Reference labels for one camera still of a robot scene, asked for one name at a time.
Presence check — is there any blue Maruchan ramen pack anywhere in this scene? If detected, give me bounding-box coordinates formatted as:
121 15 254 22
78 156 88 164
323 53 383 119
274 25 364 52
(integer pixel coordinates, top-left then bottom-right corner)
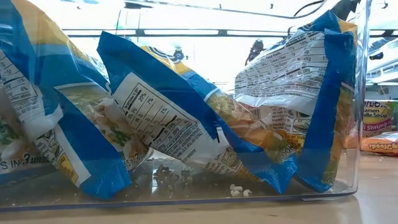
0 114 53 187
233 11 359 193
96 30 299 194
0 0 152 200

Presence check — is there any clear plastic bin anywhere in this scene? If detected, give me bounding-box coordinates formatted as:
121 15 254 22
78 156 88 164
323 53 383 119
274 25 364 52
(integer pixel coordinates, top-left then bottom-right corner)
0 0 373 213

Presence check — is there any green pink Maruchan ramen pack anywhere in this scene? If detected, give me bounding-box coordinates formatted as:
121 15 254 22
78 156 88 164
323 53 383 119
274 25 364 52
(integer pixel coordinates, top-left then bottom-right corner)
362 99 398 138

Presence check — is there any orange Maruchan ramen pack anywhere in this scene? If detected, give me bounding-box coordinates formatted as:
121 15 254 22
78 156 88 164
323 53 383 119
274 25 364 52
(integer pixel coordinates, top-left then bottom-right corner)
359 131 398 157

